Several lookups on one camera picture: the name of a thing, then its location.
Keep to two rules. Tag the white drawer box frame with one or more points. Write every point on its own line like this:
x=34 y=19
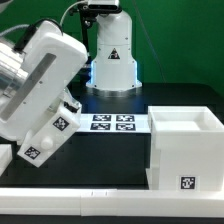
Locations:
x=187 y=149

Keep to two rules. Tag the white marker sheet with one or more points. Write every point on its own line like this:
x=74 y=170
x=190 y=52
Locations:
x=114 y=123

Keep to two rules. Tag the white small drawer with knob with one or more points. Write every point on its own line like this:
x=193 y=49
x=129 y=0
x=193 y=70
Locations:
x=49 y=134

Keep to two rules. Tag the white left fence block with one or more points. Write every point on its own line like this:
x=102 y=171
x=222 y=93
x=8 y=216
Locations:
x=5 y=157

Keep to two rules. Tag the white front fence rail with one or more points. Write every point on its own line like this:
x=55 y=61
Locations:
x=111 y=202

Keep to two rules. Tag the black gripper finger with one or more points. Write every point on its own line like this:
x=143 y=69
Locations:
x=70 y=103

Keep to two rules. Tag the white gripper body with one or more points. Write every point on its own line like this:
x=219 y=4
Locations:
x=31 y=80

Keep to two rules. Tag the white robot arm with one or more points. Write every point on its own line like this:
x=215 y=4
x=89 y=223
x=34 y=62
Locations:
x=114 y=68

